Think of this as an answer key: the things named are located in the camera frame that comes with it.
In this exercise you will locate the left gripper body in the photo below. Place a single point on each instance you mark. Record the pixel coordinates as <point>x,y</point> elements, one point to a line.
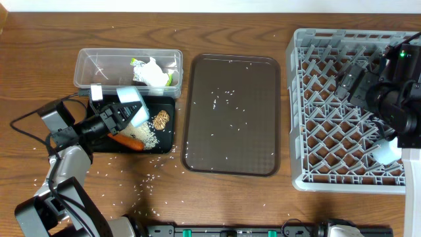
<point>107,116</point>

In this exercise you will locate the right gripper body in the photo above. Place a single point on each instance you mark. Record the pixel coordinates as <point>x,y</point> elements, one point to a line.
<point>356,91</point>

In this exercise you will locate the light blue rice bowl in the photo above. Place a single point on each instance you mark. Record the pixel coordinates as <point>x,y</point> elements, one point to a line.
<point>130,97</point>

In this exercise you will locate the orange carrot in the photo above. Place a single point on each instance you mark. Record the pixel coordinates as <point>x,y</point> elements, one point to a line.
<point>129,142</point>

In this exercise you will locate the brown food scrap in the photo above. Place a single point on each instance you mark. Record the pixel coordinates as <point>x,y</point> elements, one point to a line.
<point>160,120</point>

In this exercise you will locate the white tissue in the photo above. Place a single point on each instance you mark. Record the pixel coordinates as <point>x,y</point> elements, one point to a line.
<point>152,74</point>

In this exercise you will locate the green yellow snack wrapper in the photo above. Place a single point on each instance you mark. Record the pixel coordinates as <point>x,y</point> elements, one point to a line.
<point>137,67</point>

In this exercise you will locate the light blue cup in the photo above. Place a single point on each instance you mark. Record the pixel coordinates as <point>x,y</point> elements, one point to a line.
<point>386,152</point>

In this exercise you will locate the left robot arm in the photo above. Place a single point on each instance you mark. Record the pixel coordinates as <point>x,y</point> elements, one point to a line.
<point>62,195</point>

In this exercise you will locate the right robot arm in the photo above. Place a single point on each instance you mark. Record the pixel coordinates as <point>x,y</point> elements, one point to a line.
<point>393,95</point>

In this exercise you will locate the black waste tray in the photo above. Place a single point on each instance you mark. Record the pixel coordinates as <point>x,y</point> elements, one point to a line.
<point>155,104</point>

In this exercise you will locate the grey dishwasher rack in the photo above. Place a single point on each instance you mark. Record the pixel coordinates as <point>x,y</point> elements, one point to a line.
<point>331,141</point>

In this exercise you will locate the white rice pile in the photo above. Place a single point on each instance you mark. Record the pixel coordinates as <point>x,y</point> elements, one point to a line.
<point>144,133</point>

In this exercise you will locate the clear plastic bin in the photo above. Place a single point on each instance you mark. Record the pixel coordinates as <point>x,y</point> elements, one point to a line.
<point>111,68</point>

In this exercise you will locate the brown serving tray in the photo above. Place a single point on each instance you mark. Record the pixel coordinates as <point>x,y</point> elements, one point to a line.
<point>233,116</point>

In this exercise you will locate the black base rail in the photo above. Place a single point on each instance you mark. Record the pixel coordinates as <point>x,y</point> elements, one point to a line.
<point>194,231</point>

